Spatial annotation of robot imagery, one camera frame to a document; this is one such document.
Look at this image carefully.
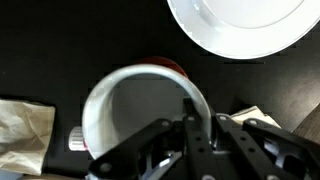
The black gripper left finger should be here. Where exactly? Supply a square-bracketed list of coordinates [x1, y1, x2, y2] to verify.
[87, 98, 219, 180]

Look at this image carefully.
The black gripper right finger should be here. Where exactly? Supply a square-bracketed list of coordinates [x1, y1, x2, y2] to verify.
[213, 113, 320, 180]

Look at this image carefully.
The red and white mug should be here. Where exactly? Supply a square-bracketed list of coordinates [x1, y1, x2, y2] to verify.
[82, 56, 214, 161]

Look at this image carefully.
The large flat cream napkin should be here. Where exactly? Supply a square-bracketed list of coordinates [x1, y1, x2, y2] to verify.
[230, 105, 282, 129]

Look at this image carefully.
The white marker with red-yellow label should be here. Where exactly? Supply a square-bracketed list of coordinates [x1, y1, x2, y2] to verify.
[68, 125, 88, 153]

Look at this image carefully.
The white round plate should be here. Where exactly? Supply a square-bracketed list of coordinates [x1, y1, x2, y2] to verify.
[166, 0, 320, 60]

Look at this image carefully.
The crumpled beige paper napkin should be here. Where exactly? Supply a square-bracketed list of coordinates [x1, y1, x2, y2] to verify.
[0, 98, 57, 177]

